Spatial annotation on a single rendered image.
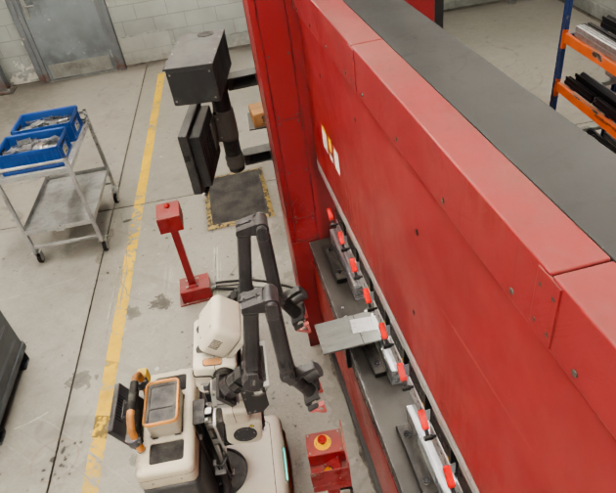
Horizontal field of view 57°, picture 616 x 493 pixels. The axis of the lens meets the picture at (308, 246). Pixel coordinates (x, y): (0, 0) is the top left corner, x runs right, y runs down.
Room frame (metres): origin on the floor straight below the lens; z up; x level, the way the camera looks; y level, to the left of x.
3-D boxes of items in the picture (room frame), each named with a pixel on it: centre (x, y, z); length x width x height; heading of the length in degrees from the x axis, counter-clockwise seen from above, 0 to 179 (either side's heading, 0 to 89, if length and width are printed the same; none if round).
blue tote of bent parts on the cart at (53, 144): (4.25, 2.05, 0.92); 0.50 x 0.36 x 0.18; 92
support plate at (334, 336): (1.73, -0.11, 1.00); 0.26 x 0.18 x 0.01; 97
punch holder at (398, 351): (1.37, -0.30, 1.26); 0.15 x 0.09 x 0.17; 7
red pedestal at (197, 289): (3.27, 0.91, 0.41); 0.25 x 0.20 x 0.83; 97
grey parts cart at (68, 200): (4.42, 2.04, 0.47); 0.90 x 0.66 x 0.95; 2
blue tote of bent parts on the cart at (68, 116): (4.67, 2.05, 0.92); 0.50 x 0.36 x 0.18; 92
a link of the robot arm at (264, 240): (1.81, 0.17, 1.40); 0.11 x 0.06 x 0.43; 2
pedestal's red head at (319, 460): (1.29, 0.06, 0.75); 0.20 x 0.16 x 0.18; 2
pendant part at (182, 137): (2.90, 0.50, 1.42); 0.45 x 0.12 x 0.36; 174
